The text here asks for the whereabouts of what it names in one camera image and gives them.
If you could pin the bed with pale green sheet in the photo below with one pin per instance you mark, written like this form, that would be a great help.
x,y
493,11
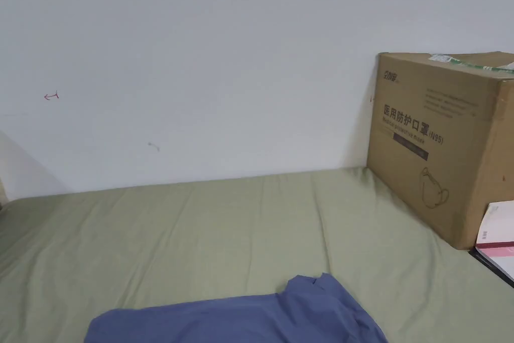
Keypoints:
x,y
180,238

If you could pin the blue shirt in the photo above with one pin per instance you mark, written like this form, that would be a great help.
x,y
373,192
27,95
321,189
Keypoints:
x,y
249,319

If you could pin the brown cardboard carton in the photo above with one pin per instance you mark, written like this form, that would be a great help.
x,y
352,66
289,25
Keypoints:
x,y
449,138

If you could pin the white and pink box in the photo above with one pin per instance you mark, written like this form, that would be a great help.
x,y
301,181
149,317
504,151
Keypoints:
x,y
500,230

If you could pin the black flat board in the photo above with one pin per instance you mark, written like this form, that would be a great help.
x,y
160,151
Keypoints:
x,y
488,263

